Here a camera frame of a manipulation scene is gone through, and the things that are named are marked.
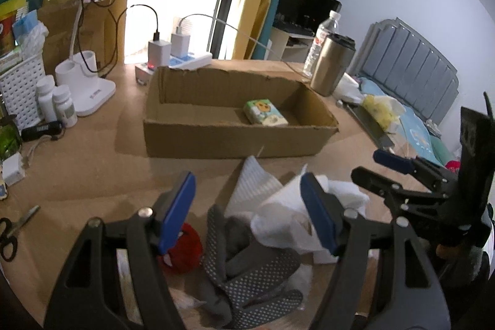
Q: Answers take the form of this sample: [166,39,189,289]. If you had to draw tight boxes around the smartphone with cable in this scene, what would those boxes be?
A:
[342,100,395,155]

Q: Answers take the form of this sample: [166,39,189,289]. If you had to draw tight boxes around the cardboard box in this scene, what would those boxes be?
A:
[143,66,340,159]

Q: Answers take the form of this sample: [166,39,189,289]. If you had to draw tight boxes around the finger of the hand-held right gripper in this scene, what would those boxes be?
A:
[351,167,445,216]
[373,149,459,191]

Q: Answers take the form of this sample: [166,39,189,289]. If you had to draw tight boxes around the white tissue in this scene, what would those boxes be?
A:
[251,164,370,265]

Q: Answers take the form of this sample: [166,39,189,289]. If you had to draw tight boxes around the grey dotted glove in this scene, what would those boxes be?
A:
[195,248,304,330]
[203,204,260,276]

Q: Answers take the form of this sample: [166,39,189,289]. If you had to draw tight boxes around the white shelf unit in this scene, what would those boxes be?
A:
[269,24,316,62]

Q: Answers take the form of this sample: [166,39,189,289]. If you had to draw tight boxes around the stainless steel tumbler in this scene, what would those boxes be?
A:
[310,35,356,97]

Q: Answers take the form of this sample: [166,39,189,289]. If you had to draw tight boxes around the bed with blue sheet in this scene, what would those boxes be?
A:
[356,77,461,168]

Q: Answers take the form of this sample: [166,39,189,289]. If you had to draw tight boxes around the black handled scissors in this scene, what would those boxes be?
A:
[0,205,41,262]

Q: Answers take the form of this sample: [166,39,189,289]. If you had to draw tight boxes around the green printed tissue packet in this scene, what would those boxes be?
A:
[243,99,289,126]

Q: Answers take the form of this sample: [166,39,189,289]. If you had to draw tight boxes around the black monitor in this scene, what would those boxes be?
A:
[276,0,343,31]

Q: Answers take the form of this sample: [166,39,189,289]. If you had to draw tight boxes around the white packet with blue label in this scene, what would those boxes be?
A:
[11,11,49,56]

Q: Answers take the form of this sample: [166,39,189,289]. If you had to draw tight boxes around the black flashlight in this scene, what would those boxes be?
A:
[21,120,62,142]

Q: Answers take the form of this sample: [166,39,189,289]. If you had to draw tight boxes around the clear water bottle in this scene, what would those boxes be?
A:
[303,10,342,77]

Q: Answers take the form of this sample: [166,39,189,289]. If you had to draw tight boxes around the red plush keychain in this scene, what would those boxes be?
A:
[160,222,204,274]

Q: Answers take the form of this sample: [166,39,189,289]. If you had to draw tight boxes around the white plastic bag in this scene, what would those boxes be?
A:
[333,75,362,102]

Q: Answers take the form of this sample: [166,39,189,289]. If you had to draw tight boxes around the grey padded headboard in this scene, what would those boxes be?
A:
[354,18,460,126]

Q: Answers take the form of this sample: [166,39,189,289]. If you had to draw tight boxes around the black charger cable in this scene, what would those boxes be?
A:
[98,4,160,79]

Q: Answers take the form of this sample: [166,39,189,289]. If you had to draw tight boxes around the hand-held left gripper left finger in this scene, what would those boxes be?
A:
[43,171,196,330]

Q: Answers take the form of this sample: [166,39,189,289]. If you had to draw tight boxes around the white plastic basket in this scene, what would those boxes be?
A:
[0,48,46,131]

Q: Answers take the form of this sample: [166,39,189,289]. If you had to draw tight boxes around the white power strip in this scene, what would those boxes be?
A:
[135,52,213,85]

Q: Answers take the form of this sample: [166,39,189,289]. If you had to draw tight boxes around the white charger with black cable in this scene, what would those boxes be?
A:
[148,40,171,66]

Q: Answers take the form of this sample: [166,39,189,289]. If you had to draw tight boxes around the yellow plastic bag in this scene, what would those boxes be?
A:
[361,94,407,133]

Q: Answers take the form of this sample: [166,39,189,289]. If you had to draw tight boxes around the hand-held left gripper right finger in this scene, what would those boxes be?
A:
[299,171,451,330]

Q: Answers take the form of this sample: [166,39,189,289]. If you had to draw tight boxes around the white desk lamp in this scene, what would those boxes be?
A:
[55,0,186,117]

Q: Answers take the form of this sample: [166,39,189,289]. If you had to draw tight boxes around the small white adapter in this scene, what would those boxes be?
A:
[2,155,26,187]

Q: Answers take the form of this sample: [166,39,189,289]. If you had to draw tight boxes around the white charger cable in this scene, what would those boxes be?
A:
[176,14,310,81]

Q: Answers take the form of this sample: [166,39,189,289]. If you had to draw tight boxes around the green snack bag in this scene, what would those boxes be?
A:
[0,115,22,161]

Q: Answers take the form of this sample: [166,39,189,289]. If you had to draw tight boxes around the black lamp cable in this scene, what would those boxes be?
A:
[75,0,117,73]

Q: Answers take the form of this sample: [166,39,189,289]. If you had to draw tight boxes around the white pill bottle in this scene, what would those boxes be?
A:
[52,86,78,128]
[36,75,58,123]

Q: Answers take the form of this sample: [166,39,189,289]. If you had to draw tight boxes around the white embossed paper towel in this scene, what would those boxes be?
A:
[226,155,285,216]

